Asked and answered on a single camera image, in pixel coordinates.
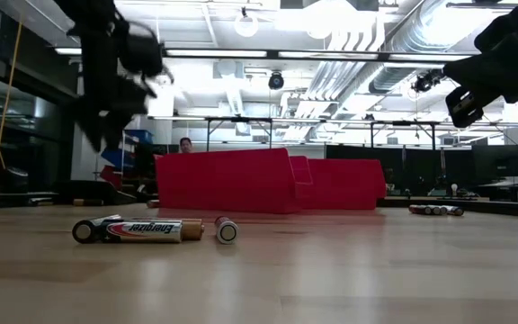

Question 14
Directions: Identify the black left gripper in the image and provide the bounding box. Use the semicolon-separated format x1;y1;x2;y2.
76;26;174;153

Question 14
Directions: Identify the black silver AA battery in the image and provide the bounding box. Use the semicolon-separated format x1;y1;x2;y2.
71;214;123;245

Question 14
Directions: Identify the silver Energizer AA battery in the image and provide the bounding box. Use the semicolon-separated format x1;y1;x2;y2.
101;219;183;245

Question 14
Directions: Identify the red white battery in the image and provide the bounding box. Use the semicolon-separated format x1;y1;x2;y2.
214;216;239;246

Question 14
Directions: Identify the blue storage bin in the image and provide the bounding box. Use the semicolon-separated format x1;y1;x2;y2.
101;145;137;171
123;129;155;145

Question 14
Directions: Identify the small red storage bin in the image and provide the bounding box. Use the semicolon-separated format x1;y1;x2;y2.
100;165;124;189

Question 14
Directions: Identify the black computer monitor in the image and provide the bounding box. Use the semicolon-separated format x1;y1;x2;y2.
472;144;518;179
324;144;474;186
133;143;180;181

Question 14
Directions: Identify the black stand base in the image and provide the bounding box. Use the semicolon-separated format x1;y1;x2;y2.
0;166;30;194

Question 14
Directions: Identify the red plastic bin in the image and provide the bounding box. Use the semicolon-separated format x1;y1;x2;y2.
308;157;388;212
155;148;317;215

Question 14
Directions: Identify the linear ceiling light strip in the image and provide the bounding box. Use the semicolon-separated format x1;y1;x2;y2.
54;47;471;62

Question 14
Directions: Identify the black ceiling camera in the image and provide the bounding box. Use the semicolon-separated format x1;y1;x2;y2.
267;70;285;91
410;67;444;95

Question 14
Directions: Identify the silver air duct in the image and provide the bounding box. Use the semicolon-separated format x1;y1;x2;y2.
369;0;471;95

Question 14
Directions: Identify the white ring light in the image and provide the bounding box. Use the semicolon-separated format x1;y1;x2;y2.
234;12;260;39

